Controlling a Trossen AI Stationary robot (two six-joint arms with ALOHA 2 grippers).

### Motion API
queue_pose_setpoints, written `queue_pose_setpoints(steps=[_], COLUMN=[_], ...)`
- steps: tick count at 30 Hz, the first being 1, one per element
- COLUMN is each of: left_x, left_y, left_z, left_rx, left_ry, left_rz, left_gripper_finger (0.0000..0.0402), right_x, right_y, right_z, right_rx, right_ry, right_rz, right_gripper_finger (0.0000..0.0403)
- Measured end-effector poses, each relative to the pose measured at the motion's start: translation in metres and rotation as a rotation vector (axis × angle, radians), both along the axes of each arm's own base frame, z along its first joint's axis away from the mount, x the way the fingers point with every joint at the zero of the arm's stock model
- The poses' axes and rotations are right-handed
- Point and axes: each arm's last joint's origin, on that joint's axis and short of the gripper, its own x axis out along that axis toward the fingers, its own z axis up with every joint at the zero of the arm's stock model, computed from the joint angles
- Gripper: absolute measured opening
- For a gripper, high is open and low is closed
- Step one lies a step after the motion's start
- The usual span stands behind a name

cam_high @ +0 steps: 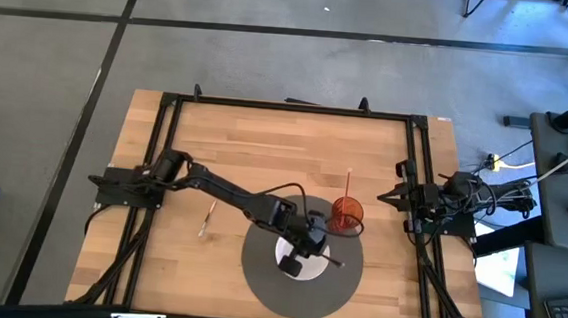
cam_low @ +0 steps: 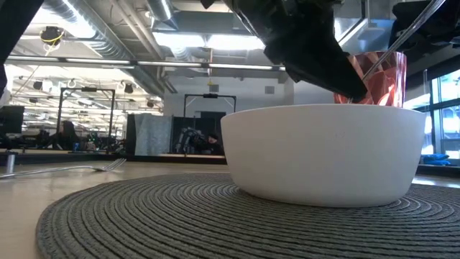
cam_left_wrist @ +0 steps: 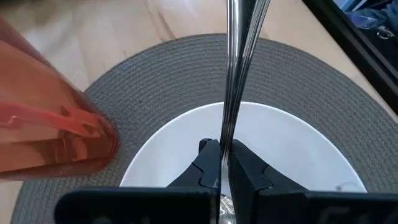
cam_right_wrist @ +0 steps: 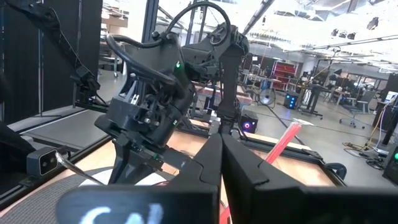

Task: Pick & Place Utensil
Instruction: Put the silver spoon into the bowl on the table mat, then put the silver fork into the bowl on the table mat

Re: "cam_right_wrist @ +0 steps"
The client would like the computer tower with blue lights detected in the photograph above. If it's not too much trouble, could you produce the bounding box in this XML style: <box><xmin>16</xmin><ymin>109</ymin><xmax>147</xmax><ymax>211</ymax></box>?
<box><xmin>283</xmin><ymin>92</ymin><xmax>299</xmax><ymax>110</ymax></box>

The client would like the black standing desk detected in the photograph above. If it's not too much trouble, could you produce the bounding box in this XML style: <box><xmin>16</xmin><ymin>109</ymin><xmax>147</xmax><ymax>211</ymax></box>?
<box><xmin>297</xmin><ymin>83</ymin><xmax>326</xmax><ymax>119</ymax></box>

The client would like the black table edge frame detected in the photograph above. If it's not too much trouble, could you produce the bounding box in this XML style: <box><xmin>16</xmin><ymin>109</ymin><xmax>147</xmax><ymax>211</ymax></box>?
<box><xmin>0</xmin><ymin>102</ymin><xmax>348</xmax><ymax>211</ymax></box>

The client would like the black box with purple ring light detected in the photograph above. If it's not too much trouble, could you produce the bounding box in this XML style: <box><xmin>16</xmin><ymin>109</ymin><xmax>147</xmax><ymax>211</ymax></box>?
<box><xmin>239</xmin><ymin>109</ymin><xmax>259</xmax><ymax>134</ymax></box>

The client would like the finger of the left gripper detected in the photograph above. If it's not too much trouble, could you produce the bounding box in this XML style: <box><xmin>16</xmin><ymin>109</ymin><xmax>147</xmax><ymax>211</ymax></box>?
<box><xmin>126</xmin><ymin>149</ymin><xmax>165</xmax><ymax>185</ymax></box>
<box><xmin>108</xmin><ymin>139</ymin><xmax>137</xmax><ymax>185</ymax></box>

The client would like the wooden workbench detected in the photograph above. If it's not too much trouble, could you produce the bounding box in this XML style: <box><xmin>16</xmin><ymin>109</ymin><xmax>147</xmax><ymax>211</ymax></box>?
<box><xmin>194</xmin><ymin>81</ymin><xmax>253</xmax><ymax>106</ymax></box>

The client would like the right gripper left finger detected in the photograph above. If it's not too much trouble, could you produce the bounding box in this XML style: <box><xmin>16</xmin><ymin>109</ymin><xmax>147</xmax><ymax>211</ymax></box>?
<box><xmin>55</xmin><ymin>133</ymin><xmax>223</xmax><ymax>224</ymax></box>

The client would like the red plastic utensil container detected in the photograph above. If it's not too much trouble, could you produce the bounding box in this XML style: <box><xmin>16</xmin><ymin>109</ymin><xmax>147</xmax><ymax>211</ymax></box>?
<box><xmin>219</xmin><ymin>118</ymin><xmax>315</xmax><ymax>224</ymax></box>

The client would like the black curtain panel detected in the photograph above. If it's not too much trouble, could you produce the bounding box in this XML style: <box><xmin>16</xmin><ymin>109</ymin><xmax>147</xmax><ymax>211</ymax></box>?
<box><xmin>0</xmin><ymin>0</ymin><xmax>103</xmax><ymax>125</ymax></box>

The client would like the black device with green light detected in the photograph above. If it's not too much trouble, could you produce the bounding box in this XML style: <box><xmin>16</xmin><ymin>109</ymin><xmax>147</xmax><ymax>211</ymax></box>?
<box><xmin>382</xmin><ymin>144</ymin><xmax>398</xmax><ymax>185</ymax></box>

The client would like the round floor fan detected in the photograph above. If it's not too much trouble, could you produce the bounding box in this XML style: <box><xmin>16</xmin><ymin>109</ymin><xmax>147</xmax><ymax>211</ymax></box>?
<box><xmin>258</xmin><ymin>88</ymin><xmax>277</xmax><ymax>106</ymax></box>

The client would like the yellow floor cable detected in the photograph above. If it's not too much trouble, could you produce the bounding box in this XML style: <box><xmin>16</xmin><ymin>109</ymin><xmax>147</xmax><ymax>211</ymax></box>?
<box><xmin>341</xmin><ymin>102</ymin><xmax>394</xmax><ymax>152</ymax></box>

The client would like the black table clamp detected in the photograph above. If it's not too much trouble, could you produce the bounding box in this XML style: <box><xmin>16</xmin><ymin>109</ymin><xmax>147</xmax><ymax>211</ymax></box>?
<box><xmin>325</xmin><ymin>162</ymin><xmax>348</xmax><ymax>181</ymax></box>

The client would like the red shelf rack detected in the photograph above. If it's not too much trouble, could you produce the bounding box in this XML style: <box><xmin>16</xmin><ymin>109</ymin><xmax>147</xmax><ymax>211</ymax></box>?
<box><xmin>271</xmin><ymin>61</ymin><xmax>297</xmax><ymax>91</ymax></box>

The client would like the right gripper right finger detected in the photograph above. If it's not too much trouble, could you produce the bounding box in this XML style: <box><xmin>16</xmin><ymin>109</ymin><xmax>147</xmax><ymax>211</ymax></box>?
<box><xmin>222</xmin><ymin>133</ymin><xmax>398</xmax><ymax>224</ymax></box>

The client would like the round gray placemat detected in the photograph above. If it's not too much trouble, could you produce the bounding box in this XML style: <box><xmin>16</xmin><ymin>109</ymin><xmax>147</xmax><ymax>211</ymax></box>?
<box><xmin>0</xmin><ymin>166</ymin><xmax>114</xmax><ymax>224</ymax></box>

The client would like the gray office chair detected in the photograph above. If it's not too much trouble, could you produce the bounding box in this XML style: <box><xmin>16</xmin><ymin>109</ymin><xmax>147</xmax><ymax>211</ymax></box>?
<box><xmin>339</xmin><ymin>90</ymin><xmax>376</xmax><ymax>129</ymax></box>

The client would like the white round plate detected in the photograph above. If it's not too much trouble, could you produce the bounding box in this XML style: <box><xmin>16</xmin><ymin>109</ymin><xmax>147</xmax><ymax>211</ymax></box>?
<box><xmin>79</xmin><ymin>169</ymin><xmax>175</xmax><ymax>187</ymax></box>

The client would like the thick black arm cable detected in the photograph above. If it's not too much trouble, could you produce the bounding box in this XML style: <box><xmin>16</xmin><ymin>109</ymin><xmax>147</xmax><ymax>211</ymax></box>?
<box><xmin>105</xmin><ymin>1</ymin><xmax>233</xmax><ymax>91</ymax></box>

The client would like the gray table-level camera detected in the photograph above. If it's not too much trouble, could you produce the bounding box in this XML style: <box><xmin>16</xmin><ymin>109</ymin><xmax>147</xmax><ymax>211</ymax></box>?
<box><xmin>26</xmin><ymin>146</ymin><xmax>59</xmax><ymax>177</ymax></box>

